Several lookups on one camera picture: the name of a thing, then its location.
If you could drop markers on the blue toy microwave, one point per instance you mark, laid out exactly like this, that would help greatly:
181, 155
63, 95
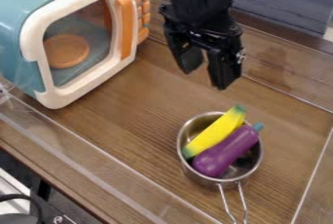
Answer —
64, 46

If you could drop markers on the silver metal pot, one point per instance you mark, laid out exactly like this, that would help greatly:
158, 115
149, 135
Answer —
240, 171

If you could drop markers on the clear acrylic barrier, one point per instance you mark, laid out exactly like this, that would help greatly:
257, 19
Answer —
115, 193

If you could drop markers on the yellow toy banana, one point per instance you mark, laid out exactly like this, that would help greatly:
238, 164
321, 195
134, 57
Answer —
216, 132

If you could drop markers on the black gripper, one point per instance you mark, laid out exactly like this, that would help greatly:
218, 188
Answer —
198, 24

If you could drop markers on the purple toy eggplant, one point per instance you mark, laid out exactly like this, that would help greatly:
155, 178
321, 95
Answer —
214, 160

